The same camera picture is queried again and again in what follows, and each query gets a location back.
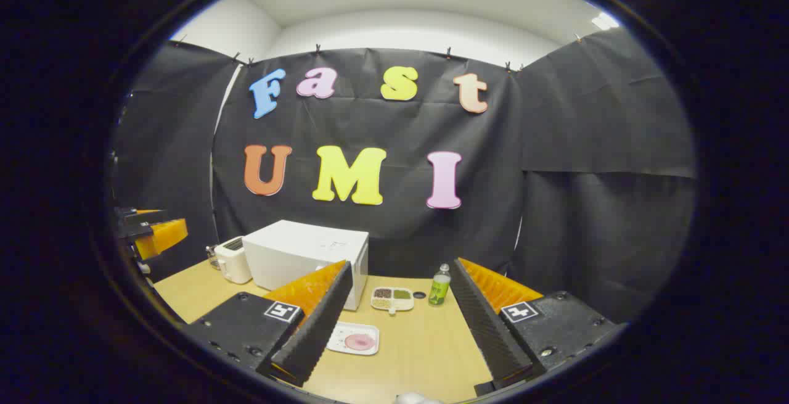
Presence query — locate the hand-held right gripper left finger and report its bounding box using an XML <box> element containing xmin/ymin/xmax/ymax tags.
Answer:
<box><xmin>183</xmin><ymin>260</ymin><xmax>354</xmax><ymax>387</ymax></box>

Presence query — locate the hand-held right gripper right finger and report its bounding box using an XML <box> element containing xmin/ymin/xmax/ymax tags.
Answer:
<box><xmin>449</xmin><ymin>258</ymin><xmax>624</xmax><ymax>397</ymax></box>

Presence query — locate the white square plate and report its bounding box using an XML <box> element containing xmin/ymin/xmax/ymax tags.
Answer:
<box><xmin>326</xmin><ymin>321</ymin><xmax>380</xmax><ymax>356</ymax></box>

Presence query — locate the pink ham slice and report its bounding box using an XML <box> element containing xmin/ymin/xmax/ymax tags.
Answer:
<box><xmin>344</xmin><ymin>332</ymin><xmax>377</xmax><ymax>352</ymax></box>

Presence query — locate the white microwave oven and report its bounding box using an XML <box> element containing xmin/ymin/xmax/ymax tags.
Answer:
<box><xmin>242</xmin><ymin>220</ymin><xmax>370</xmax><ymax>311</ymax></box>

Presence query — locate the green drink bottle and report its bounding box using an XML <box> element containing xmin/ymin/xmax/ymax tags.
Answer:
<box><xmin>428</xmin><ymin>263</ymin><xmax>452</xmax><ymax>307</ymax></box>

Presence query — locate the white divided dish with grains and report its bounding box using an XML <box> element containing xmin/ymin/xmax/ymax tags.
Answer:
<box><xmin>370</xmin><ymin>286</ymin><xmax>415</xmax><ymax>316</ymax></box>

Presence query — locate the white toaster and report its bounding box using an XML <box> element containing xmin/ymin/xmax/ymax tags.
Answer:
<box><xmin>214</xmin><ymin>236</ymin><xmax>253</xmax><ymax>285</ymax></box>

